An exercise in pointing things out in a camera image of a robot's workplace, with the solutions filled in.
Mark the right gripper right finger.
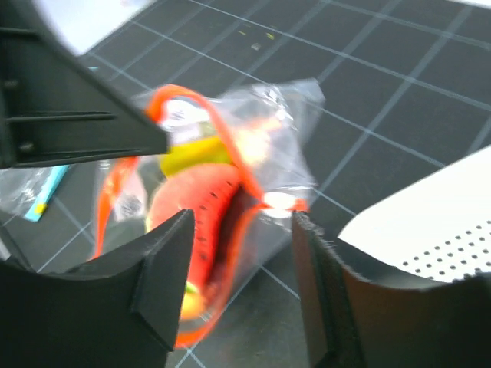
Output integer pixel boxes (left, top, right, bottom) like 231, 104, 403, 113
292, 212, 490, 367

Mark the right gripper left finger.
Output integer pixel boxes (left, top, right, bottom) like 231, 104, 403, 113
1, 209, 195, 367

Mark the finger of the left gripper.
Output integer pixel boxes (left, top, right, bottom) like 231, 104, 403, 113
1, 1, 167, 169

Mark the orange papaya slice toy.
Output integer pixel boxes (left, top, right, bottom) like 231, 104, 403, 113
175, 189, 260, 349

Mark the white perforated plastic basket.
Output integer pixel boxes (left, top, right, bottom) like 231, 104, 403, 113
338, 147, 490, 282

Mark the watermelon slice toy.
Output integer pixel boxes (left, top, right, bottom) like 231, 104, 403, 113
146, 163, 240, 293

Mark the yellow lemon toy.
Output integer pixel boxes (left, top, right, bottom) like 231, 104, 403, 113
159, 136, 232, 177

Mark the orange zipper clear bag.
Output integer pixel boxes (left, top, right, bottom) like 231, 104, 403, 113
93, 78, 325, 348

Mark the blue zipper bag near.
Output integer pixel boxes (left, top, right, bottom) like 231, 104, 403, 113
1, 165, 68, 222

